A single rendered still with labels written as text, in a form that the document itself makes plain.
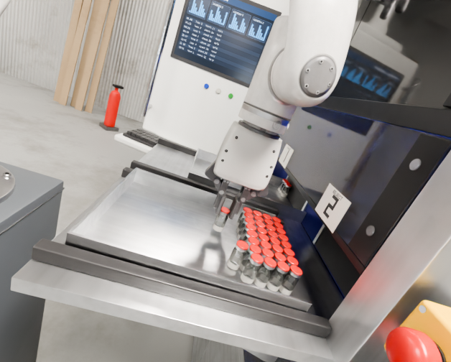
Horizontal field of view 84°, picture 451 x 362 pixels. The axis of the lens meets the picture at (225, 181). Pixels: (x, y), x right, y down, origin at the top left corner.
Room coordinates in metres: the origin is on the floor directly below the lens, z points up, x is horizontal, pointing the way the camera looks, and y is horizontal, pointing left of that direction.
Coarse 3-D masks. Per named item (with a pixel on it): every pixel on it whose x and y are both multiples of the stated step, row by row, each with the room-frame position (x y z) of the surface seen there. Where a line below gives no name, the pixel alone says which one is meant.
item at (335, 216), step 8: (328, 192) 0.46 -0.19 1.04; (336, 192) 0.44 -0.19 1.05; (320, 200) 0.47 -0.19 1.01; (328, 200) 0.44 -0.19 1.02; (344, 200) 0.40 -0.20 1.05; (320, 208) 0.45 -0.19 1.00; (328, 208) 0.43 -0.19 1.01; (336, 208) 0.41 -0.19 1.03; (344, 208) 0.39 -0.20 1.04; (320, 216) 0.44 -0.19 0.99; (336, 216) 0.40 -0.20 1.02; (328, 224) 0.41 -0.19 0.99; (336, 224) 0.39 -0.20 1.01
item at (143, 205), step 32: (128, 192) 0.45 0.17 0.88; (160, 192) 0.50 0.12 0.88; (192, 192) 0.52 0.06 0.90; (96, 224) 0.32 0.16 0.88; (128, 224) 0.35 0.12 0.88; (160, 224) 0.38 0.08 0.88; (192, 224) 0.43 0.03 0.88; (128, 256) 0.26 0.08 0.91; (160, 256) 0.31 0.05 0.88; (192, 256) 0.34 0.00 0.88; (224, 256) 0.37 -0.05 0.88; (224, 288) 0.28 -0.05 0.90; (256, 288) 0.28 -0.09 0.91
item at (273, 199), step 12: (204, 156) 0.86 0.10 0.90; (216, 156) 0.86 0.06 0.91; (192, 168) 0.73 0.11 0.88; (204, 168) 0.77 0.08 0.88; (204, 180) 0.61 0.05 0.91; (276, 180) 0.90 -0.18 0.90; (276, 192) 0.82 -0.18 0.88; (264, 204) 0.63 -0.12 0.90; (276, 204) 0.64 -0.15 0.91; (288, 204) 0.75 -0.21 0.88; (288, 216) 0.64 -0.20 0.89; (300, 216) 0.65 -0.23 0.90
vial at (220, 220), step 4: (220, 212) 0.43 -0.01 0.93; (216, 216) 0.43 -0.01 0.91; (220, 216) 0.42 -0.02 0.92; (224, 216) 0.43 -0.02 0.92; (216, 220) 0.43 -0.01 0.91; (220, 220) 0.42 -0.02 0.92; (224, 220) 0.42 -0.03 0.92; (216, 224) 0.42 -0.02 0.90; (220, 224) 0.42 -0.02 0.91; (224, 224) 0.43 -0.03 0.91; (216, 228) 0.42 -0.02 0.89; (220, 228) 0.42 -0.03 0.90
